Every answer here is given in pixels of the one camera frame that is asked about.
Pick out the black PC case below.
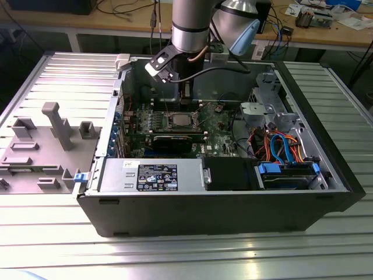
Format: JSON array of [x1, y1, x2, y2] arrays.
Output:
[[76, 54, 367, 239]]

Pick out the black graphics card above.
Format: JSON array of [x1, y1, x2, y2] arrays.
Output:
[[151, 134, 193, 154]]

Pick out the grey case release latch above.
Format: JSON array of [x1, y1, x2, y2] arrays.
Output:
[[115, 54, 132, 71]]

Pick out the CPU socket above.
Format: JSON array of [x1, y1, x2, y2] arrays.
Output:
[[165, 111, 203, 131]]

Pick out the tall black device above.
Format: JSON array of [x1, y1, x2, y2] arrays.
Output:
[[256, 0, 272, 35]]

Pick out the small grey wrist camera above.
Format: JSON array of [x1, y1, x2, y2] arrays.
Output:
[[209, 43, 230, 64]]

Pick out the silver CPU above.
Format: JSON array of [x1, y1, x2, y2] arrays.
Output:
[[171, 114, 193, 127]]

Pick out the white papers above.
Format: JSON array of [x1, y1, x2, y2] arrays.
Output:
[[335, 16, 373, 30]]

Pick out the blue flat data wire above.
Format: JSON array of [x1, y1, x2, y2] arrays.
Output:
[[269, 134, 294, 165]]

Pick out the green motherboard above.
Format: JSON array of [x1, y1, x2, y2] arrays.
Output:
[[121, 100, 244, 160]]

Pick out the silver power supply unit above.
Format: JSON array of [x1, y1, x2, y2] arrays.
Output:
[[98, 159, 205, 193]]

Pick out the orange power wire bundle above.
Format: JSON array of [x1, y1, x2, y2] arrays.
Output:
[[252, 129, 305, 161]]

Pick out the hard disk blue carrier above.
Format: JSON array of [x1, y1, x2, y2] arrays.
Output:
[[255, 162, 321, 190]]

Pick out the finned CPU cooler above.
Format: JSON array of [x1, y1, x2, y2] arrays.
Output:
[[295, 8, 315, 29]]

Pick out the silver metal device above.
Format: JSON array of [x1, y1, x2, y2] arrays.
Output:
[[313, 10, 335, 29]]

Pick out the silver metal drive cage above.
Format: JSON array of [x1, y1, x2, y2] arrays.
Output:
[[240, 71, 305, 138]]

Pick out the wooden workbench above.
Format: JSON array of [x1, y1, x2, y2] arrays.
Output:
[[0, 0, 373, 55]]

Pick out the grey parts rack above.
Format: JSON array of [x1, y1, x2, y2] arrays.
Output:
[[0, 101, 101, 195]]

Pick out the black plastic air shroud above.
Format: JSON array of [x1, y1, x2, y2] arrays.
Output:
[[203, 157, 258, 192]]

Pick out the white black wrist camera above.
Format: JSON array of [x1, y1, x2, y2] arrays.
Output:
[[145, 46, 176, 85]]

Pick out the black box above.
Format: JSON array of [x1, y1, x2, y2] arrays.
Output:
[[5, 0, 98, 16]]

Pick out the blue box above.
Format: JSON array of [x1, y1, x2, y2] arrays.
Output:
[[325, 0, 363, 10]]

